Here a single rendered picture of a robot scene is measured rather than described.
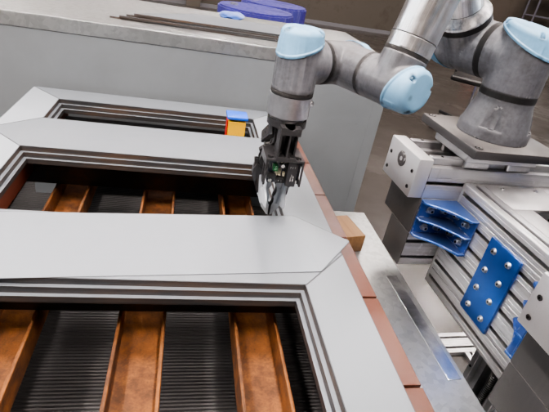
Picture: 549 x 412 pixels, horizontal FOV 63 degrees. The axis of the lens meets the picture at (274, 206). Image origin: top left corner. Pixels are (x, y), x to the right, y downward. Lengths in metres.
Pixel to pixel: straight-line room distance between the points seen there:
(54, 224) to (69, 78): 0.78
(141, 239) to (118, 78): 0.81
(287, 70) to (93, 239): 0.42
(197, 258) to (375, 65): 0.43
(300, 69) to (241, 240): 0.31
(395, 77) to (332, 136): 0.92
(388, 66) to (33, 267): 0.62
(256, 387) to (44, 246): 0.41
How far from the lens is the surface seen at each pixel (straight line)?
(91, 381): 0.98
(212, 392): 0.96
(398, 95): 0.73
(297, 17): 4.27
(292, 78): 0.76
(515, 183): 1.14
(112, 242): 0.80
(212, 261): 0.76
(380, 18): 11.94
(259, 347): 0.86
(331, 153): 1.66
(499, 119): 1.05
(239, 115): 1.32
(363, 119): 1.64
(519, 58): 1.03
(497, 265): 0.96
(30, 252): 0.79
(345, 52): 0.82
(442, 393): 0.92
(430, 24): 0.76
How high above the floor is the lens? 1.31
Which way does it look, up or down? 29 degrees down
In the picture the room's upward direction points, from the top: 11 degrees clockwise
